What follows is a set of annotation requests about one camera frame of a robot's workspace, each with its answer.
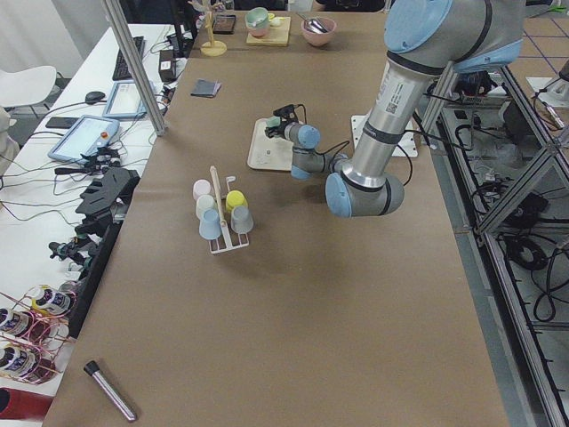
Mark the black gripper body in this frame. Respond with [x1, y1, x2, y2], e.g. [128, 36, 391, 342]
[264, 118, 289, 139]

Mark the green cup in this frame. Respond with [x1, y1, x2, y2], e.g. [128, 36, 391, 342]
[266, 116, 281, 127]

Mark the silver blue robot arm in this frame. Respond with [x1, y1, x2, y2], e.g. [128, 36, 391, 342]
[265, 0, 525, 218]

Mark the white rabbit tray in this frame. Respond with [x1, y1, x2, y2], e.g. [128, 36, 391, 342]
[247, 118, 293, 172]

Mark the yellow cup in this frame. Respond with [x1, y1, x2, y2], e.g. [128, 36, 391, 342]
[225, 189, 248, 213]

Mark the pink cup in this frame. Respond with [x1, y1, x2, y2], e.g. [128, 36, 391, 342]
[192, 179, 212, 200]

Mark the grey cup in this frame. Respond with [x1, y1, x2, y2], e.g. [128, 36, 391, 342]
[231, 205, 254, 234]

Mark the cream cup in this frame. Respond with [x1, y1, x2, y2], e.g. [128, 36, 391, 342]
[196, 194, 217, 221]

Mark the blue cup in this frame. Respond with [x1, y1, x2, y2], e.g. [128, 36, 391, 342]
[198, 209, 221, 240]

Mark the black small tray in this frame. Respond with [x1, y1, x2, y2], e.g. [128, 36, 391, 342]
[212, 14, 236, 35]

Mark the folded grey cloth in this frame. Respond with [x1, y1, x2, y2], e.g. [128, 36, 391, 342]
[190, 78, 221, 98]

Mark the wooden cutting board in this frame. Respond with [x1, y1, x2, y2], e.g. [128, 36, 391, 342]
[245, 16, 291, 47]

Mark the wooden mug tree stand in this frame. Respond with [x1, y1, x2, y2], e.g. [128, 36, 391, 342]
[188, 0, 227, 57]

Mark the pink bowl with spoons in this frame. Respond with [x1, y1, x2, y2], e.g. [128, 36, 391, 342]
[298, 13, 337, 47]

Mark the green bowl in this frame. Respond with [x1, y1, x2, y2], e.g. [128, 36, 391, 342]
[245, 7, 269, 37]

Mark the black keyboard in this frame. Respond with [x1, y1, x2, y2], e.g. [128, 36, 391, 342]
[111, 36, 147, 82]

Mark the black computer mouse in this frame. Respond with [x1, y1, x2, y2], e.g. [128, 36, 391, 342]
[84, 91, 106, 105]

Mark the blue teach pendant tablet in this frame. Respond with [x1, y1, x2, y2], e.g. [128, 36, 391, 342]
[47, 115, 120, 163]

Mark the metal tube with black cap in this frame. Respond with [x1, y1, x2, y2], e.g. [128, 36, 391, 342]
[84, 360, 138, 423]

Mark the white wire cup rack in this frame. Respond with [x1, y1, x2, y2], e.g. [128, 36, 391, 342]
[209, 165, 250, 254]

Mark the aluminium frame post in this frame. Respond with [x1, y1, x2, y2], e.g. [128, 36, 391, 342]
[101, 0, 166, 136]

